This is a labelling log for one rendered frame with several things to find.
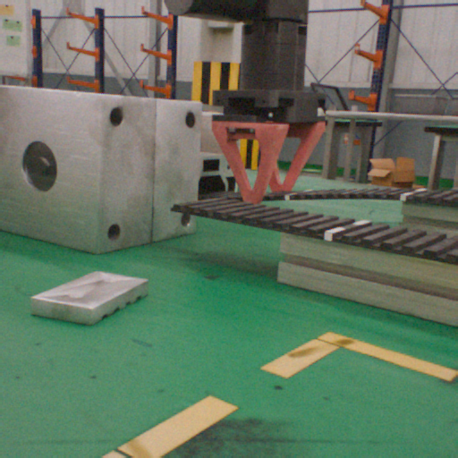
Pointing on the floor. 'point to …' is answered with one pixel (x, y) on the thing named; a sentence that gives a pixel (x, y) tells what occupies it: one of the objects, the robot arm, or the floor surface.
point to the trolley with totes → (420, 104)
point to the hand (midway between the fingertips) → (267, 193)
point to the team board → (15, 39)
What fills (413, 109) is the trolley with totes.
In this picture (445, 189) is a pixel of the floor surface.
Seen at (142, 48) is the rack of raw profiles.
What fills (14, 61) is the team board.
